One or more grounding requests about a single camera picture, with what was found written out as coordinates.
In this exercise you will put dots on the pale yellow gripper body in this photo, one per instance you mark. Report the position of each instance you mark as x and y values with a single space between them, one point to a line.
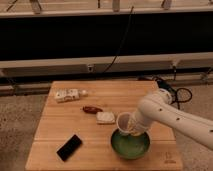
131 129

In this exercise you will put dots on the white ceramic cup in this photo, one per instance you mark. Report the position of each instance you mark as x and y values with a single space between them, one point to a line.
124 123

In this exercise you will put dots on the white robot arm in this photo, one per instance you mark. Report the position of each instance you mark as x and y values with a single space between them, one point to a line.
156 106

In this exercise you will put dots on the green ceramic bowl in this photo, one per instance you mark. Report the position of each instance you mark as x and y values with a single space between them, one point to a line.
130 147

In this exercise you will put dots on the white soap bar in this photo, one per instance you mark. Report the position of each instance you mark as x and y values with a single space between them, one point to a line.
105 118

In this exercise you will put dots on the dark red chili pepper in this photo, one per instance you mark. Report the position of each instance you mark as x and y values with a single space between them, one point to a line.
91 109

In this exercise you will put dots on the wooden cutting board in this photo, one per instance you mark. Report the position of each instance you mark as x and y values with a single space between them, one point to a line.
60 121

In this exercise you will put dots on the black rectangular block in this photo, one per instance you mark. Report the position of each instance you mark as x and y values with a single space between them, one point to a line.
69 147

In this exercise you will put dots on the white small bottle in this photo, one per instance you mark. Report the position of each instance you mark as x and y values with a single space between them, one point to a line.
65 95

